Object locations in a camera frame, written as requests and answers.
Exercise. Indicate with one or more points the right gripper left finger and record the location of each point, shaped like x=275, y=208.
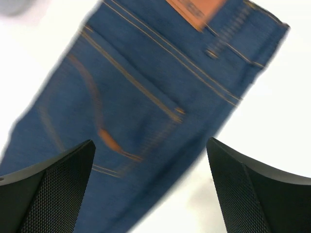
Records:
x=46, y=197

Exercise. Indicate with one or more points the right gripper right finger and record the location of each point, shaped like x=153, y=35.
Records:
x=255, y=197

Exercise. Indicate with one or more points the dark blue denim trousers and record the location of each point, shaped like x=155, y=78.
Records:
x=149, y=90

